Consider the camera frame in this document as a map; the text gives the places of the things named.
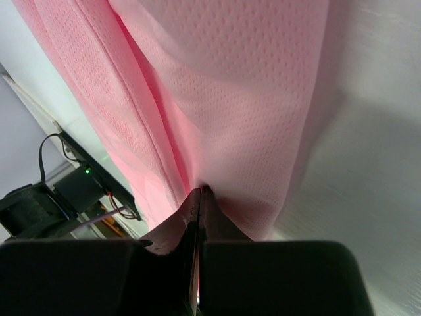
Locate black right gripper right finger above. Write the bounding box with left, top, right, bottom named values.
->
left=199, top=187, right=374, bottom=315

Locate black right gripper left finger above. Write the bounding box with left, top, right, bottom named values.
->
left=1, top=189, right=200, bottom=315

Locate pink t shirt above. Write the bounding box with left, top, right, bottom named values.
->
left=15, top=1, right=329, bottom=240

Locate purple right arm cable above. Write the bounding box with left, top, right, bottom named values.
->
left=77, top=206, right=128, bottom=230

